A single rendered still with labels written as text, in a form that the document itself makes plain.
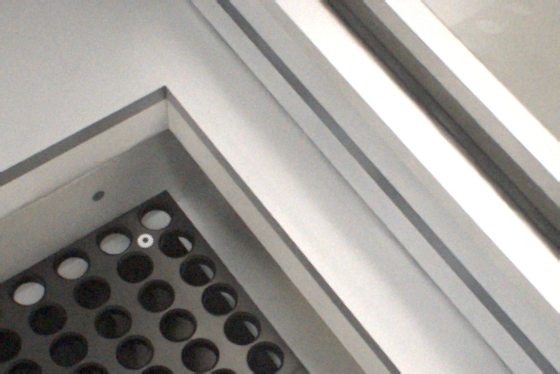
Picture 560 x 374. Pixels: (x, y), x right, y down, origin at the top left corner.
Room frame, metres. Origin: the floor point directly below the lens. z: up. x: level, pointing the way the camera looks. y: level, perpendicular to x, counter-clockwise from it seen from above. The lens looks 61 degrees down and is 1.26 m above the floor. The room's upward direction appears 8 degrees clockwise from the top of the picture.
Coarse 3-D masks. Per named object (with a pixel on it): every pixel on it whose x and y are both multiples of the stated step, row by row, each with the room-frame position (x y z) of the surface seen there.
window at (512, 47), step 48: (384, 0) 0.22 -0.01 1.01; (432, 0) 0.21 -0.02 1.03; (480, 0) 0.20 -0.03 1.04; (528, 0) 0.19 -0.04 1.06; (432, 48) 0.21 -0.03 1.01; (480, 48) 0.20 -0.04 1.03; (528, 48) 0.19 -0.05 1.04; (480, 96) 0.19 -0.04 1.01; (528, 96) 0.18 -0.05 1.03; (528, 144) 0.18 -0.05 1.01
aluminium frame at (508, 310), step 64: (192, 0) 0.26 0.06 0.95; (256, 0) 0.24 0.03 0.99; (320, 0) 0.24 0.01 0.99; (256, 64) 0.24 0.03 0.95; (320, 64) 0.21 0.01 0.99; (384, 64) 0.22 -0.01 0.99; (320, 128) 0.21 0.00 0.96; (384, 128) 0.19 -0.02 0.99; (448, 128) 0.19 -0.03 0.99; (384, 192) 0.19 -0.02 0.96; (448, 192) 0.17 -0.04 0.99; (512, 192) 0.17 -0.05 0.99; (448, 256) 0.17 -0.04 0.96; (512, 256) 0.15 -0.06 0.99; (512, 320) 0.14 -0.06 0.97
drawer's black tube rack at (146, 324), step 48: (96, 240) 0.19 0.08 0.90; (144, 240) 0.19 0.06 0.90; (0, 288) 0.16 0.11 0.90; (48, 288) 0.16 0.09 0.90; (96, 288) 0.18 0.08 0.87; (144, 288) 0.17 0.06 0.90; (0, 336) 0.14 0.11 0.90; (48, 336) 0.15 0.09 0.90; (96, 336) 0.15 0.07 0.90; (144, 336) 0.15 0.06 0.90; (192, 336) 0.15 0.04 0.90; (240, 336) 0.17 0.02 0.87
